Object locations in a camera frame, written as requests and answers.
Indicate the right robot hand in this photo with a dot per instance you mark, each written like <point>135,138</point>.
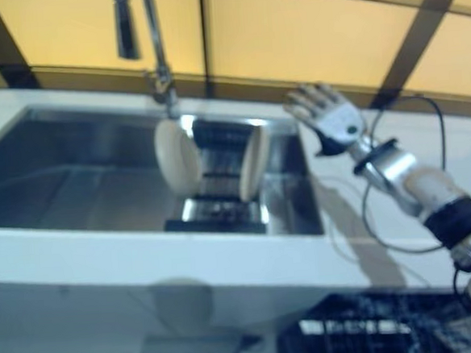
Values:
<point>336,121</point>

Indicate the cream ceramic plate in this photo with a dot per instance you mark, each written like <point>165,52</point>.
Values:
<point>253,167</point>
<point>178,160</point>

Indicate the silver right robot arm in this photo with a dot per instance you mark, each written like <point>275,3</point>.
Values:
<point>426,187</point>

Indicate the black tined dishwasher plate rack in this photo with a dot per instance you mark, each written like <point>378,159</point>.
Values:
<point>391,327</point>

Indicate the built-in dishwasher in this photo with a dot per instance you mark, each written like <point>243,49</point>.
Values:
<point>290,346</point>

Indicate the black dish drying rack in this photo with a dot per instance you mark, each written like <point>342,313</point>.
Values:
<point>218,161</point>

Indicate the white cabinet door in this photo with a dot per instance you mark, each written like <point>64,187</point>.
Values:
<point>60,330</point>
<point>244,305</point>

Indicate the chrome pull-down kitchen faucet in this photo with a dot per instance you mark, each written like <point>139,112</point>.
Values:
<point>126,26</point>

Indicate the stainless steel kitchen sink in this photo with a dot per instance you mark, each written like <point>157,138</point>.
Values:
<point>78,175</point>

